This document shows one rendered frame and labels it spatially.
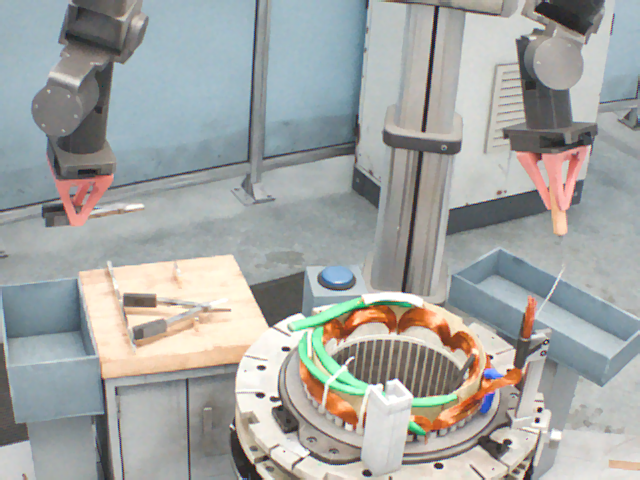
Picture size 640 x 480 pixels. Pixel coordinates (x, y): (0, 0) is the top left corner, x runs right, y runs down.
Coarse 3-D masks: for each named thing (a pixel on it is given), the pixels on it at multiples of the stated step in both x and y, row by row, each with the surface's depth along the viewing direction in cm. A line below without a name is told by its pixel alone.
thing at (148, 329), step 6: (162, 318) 112; (138, 324) 110; (144, 324) 110; (150, 324) 111; (156, 324) 111; (162, 324) 111; (132, 330) 110; (138, 330) 110; (144, 330) 110; (150, 330) 111; (156, 330) 111; (162, 330) 112; (138, 336) 110; (144, 336) 111; (150, 336) 111
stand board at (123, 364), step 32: (224, 256) 130; (96, 288) 121; (128, 288) 122; (160, 288) 122; (192, 288) 123; (224, 288) 123; (96, 320) 115; (128, 320) 116; (224, 320) 118; (256, 320) 118; (128, 352) 111; (160, 352) 111; (192, 352) 112; (224, 352) 113
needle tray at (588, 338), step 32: (512, 256) 135; (480, 288) 127; (512, 288) 135; (544, 288) 133; (576, 288) 129; (480, 320) 128; (512, 320) 125; (544, 320) 129; (576, 320) 129; (608, 320) 126; (576, 352) 119; (608, 352) 123; (544, 384) 126; (576, 384) 132; (544, 448) 133
